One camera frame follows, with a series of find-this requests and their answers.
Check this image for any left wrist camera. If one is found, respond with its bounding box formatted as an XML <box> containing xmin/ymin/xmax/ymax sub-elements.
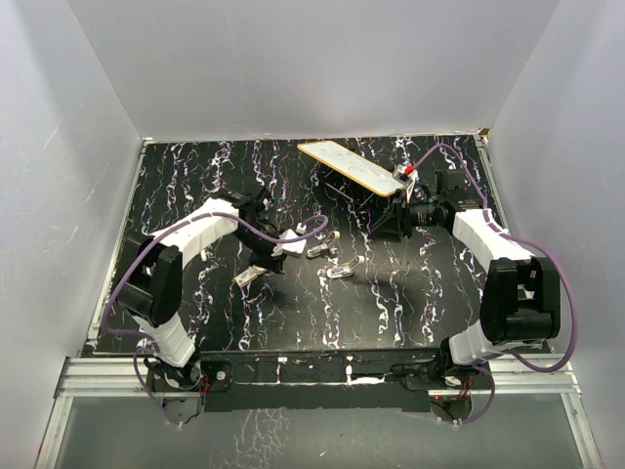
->
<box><xmin>271</xmin><ymin>229</ymin><xmax>307</xmax><ymax>258</ymax></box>

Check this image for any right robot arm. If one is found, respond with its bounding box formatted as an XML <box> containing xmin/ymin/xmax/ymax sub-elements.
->
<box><xmin>370</xmin><ymin>165</ymin><xmax>561</xmax><ymax>388</ymax></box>

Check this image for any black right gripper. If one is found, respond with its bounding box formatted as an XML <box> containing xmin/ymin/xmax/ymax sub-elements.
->
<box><xmin>367</xmin><ymin>189</ymin><xmax>443</xmax><ymax>242</ymax></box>

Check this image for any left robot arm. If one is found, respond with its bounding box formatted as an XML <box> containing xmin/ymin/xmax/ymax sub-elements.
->
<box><xmin>115</xmin><ymin>189</ymin><xmax>286</xmax><ymax>390</ymax></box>

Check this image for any yellow framed whiteboard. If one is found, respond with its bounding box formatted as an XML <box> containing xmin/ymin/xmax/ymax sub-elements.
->
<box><xmin>297</xmin><ymin>141</ymin><xmax>406</xmax><ymax>197</ymax></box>

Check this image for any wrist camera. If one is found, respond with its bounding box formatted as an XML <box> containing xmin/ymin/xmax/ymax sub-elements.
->
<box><xmin>271</xmin><ymin>229</ymin><xmax>307</xmax><ymax>258</ymax></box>
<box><xmin>392</xmin><ymin>164</ymin><xmax>417</xmax><ymax>202</ymax></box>

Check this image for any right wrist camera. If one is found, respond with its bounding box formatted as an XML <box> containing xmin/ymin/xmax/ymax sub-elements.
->
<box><xmin>392</xmin><ymin>164</ymin><xmax>417</xmax><ymax>202</ymax></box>

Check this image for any white stapler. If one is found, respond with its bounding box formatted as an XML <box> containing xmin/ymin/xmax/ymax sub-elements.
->
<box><xmin>326</xmin><ymin>255</ymin><xmax>364</xmax><ymax>279</ymax></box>
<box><xmin>306</xmin><ymin>231</ymin><xmax>341</xmax><ymax>260</ymax></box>

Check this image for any white staple box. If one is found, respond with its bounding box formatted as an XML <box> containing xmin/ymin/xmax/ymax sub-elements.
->
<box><xmin>233</xmin><ymin>266</ymin><xmax>267</xmax><ymax>288</ymax></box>

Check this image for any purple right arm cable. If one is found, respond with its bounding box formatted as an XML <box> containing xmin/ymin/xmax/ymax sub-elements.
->
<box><xmin>412</xmin><ymin>144</ymin><xmax>580</xmax><ymax>373</ymax></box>

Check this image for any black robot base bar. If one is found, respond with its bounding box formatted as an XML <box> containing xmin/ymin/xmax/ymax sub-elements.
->
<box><xmin>143</xmin><ymin>348</ymin><xmax>490</xmax><ymax>413</ymax></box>

